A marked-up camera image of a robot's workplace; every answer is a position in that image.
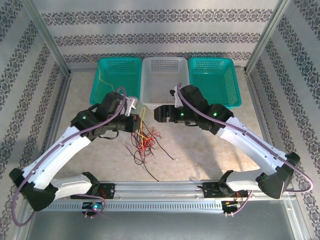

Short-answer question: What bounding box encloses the teal plastic perforated basket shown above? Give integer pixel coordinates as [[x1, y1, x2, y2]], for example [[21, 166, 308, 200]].
[[187, 57, 243, 110], [89, 56, 143, 107]]

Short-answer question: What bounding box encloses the white plastic perforated basket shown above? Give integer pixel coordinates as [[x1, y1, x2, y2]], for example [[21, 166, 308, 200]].
[[140, 56, 190, 110]]

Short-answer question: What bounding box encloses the small circuit board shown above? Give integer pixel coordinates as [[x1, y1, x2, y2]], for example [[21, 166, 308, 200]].
[[81, 201, 104, 211], [221, 199, 242, 210]]

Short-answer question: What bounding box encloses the grey metal sheet panel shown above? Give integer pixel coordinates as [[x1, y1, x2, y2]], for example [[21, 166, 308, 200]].
[[27, 199, 308, 240]]

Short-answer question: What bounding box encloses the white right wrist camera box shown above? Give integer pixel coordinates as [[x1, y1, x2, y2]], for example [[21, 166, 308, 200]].
[[169, 83, 188, 109]]

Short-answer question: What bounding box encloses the aluminium table side rail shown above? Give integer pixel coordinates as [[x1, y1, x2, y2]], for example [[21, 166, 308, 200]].
[[243, 67, 315, 240], [13, 71, 74, 240]]

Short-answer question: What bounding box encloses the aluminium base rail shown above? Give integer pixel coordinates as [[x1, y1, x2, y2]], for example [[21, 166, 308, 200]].
[[98, 181, 296, 200]]

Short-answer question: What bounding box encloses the slotted metal cable duct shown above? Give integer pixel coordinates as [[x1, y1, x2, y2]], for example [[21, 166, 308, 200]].
[[46, 199, 226, 213]]

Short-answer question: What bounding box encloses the aluminium upright frame post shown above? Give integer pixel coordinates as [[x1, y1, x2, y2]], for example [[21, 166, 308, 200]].
[[243, 0, 293, 75], [23, 0, 73, 77]]

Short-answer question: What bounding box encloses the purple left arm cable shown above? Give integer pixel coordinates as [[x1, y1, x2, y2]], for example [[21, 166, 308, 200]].
[[12, 86, 128, 227]]

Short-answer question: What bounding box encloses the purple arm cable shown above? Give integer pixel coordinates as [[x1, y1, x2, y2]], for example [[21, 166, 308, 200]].
[[12, 86, 128, 227], [176, 84, 315, 217]]

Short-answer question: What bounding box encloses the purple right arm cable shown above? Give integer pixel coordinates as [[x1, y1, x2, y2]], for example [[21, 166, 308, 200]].
[[176, 84, 315, 217]]

